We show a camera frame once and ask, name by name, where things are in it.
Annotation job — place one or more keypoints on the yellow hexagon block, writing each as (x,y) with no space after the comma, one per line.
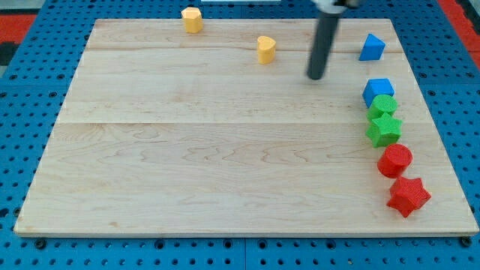
(192,19)

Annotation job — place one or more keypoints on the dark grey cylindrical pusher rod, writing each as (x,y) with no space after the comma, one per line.
(326,28)

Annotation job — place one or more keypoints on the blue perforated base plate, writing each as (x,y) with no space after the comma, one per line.
(36,81)

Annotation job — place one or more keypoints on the blue cube block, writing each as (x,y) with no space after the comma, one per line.
(374,87)

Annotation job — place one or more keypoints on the silver rod mount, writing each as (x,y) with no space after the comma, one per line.
(337,6)

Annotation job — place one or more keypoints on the green star block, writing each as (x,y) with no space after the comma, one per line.
(384,131)

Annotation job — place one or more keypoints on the red star block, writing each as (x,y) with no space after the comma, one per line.
(407,195)

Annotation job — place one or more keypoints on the green cylinder block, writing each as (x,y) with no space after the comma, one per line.
(380,105)

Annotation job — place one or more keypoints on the light wooden board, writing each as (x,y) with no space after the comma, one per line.
(165,134)

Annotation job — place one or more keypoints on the yellow heart block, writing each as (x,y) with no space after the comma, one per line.
(266,49)

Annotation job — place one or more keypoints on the red cylinder block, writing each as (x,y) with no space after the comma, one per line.
(395,160)

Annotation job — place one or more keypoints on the blue triangle block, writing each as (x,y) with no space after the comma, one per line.
(372,49)

